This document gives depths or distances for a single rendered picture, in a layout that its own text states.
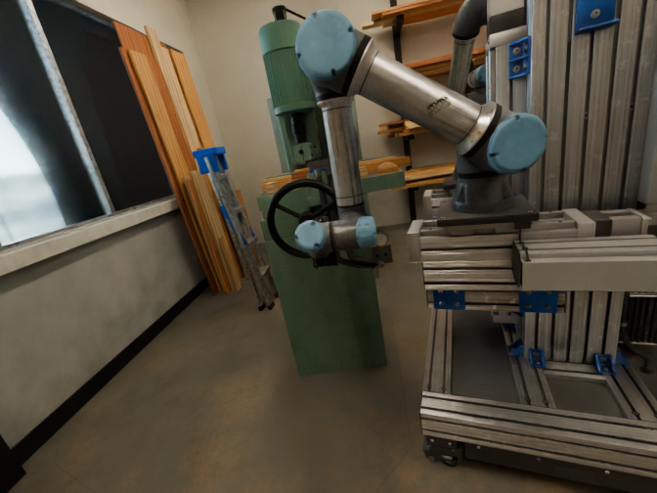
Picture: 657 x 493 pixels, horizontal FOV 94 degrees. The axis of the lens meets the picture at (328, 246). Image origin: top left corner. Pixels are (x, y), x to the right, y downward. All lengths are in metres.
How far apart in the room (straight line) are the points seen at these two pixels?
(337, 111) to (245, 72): 3.18
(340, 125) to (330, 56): 0.20
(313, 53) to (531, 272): 0.64
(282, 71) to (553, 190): 1.01
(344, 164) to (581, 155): 0.64
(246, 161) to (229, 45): 1.20
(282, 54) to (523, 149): 0.95
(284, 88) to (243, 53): 2.66
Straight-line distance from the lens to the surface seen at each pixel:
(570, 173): 1.10
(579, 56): 1.08
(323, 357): 1.58
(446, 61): 3.33
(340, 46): 0.67
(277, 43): 1.38
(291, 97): 1.35
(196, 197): 2.67
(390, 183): 1.27
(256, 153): 3.89
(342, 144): 0.82
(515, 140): 0.73
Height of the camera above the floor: 1.05
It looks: 18 degrees down
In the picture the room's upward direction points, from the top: 11 degrees counter-clockwise
